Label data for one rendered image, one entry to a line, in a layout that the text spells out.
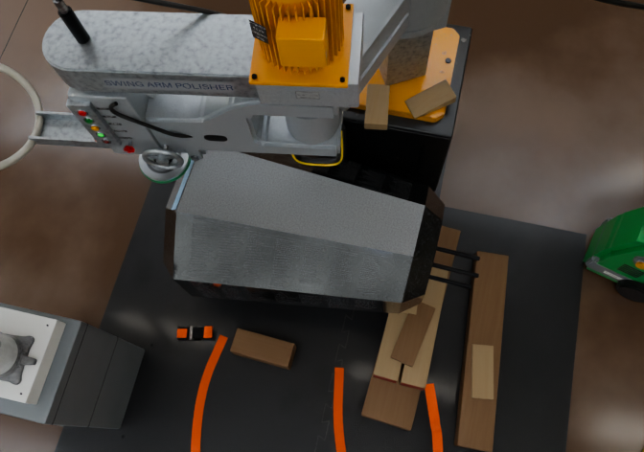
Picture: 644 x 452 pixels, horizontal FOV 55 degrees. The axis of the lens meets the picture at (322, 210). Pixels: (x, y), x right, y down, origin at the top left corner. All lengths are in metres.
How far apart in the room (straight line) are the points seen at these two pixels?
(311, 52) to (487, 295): 1.95
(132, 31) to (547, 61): 2.67
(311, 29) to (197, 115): 0.71
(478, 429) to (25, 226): 2.65
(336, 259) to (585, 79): 2.08
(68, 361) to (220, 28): 1.45
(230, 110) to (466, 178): 1.83
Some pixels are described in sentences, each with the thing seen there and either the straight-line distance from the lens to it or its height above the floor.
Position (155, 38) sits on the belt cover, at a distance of 1.97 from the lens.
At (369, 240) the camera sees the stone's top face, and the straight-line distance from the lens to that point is 2.50.
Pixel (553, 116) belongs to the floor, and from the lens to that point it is 3.83.
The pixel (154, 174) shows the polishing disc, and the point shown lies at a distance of 2.68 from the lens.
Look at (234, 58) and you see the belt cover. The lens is 1.87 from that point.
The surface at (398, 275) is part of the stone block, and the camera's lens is 2.53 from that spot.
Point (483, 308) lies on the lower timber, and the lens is 3.20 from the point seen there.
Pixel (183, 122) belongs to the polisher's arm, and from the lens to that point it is 2.16.
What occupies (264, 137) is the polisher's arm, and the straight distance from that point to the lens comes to 2.22.
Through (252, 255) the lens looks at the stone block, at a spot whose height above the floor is 0.73.
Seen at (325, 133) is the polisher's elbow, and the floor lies 1.31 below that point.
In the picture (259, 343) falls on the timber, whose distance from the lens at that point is 3.14.
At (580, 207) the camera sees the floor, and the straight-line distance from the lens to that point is 3.63.
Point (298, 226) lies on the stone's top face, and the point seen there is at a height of 0.82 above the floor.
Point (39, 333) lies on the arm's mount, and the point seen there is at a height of 0.88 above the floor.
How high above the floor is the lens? 3.20
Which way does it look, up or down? 69 degrees down
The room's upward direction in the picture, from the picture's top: 9 degrees counter-clockwise
